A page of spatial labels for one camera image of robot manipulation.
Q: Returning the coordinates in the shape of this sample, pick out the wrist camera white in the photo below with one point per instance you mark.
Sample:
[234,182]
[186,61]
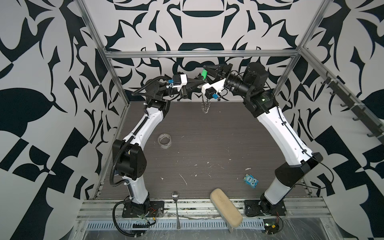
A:
[178,81]
[212,91]

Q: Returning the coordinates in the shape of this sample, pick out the small circuit board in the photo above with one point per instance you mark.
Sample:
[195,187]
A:
[273,228]
[144,224]

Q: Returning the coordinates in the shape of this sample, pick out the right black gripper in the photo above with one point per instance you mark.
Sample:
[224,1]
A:
[224,73]

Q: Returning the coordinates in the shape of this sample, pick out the metal spoon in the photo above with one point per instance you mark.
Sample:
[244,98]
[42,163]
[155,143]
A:
[175,197]

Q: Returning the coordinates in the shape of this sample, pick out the blue owl toy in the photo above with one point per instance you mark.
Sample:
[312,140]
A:
[251,181]

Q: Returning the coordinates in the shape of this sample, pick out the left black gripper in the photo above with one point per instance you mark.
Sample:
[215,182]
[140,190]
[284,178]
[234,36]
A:
[189,87]

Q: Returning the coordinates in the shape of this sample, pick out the green key tag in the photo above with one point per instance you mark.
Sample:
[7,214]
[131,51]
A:
[204,74]

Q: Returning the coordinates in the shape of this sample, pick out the wall hook rail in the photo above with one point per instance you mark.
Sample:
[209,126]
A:
[361,111]

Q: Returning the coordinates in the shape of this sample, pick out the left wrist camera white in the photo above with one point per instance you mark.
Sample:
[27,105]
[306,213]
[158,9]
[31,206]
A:
[178,81]

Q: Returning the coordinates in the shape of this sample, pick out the small circuit board left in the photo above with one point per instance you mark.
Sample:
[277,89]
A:
[144,224]

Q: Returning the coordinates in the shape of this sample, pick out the clear tape roll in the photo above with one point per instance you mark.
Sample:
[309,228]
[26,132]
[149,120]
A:
[164,141]

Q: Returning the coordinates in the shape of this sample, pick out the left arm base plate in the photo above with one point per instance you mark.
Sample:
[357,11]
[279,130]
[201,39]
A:
[148,208]

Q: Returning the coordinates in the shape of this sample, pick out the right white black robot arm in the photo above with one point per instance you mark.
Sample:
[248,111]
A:
[262,104]

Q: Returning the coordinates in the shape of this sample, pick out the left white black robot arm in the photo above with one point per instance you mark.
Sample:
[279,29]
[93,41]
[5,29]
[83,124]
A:
[129,161]

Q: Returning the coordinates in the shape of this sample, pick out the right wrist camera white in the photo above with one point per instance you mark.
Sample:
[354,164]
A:
[212,91]

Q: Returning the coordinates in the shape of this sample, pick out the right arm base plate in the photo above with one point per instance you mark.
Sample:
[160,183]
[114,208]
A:
[255,208]

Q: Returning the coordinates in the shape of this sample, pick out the small circuit board right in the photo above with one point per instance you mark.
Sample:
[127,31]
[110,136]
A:
[273,228]

